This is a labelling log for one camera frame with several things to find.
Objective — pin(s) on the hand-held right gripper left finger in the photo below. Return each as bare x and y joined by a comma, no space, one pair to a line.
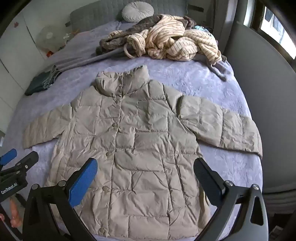
83,183

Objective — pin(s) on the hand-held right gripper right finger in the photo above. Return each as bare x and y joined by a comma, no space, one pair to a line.
207,183

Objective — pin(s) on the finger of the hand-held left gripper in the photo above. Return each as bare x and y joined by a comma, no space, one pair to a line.
9,154
30,159

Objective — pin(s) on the beige puffer jacket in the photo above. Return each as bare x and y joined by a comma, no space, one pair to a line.
143,139

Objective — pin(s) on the person's left hand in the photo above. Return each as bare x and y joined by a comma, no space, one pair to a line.
15,210

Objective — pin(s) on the folded dark green jeans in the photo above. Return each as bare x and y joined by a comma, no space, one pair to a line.
38,83

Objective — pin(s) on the white wardrobe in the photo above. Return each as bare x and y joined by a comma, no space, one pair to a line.
13,51

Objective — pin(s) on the lilac embossed bed blanket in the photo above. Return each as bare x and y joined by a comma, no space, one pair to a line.
196,76

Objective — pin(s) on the small red object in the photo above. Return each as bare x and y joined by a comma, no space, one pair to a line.
49,53

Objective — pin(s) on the grey fleece blanket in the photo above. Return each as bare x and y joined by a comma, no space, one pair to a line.
81,61

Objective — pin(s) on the white electric fan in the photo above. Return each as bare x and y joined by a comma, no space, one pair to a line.
48,36

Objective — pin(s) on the white power plug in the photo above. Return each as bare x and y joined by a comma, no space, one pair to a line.
67,36

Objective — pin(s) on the red wardrobe sticker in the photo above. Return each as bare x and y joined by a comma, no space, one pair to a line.
16,23

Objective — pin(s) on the brown fleece garment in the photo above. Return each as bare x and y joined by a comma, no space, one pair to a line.
115,44

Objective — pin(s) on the cream striped robe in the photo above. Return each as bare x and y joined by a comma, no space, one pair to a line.
166,44

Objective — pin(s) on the teal cloth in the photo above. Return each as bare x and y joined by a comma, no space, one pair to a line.
201,27

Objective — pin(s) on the grey padded headboard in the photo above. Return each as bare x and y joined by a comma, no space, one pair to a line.
97,14

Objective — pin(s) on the window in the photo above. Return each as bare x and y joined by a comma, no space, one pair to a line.
275,25

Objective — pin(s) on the round white cushion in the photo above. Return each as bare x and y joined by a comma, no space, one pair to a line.
137,11

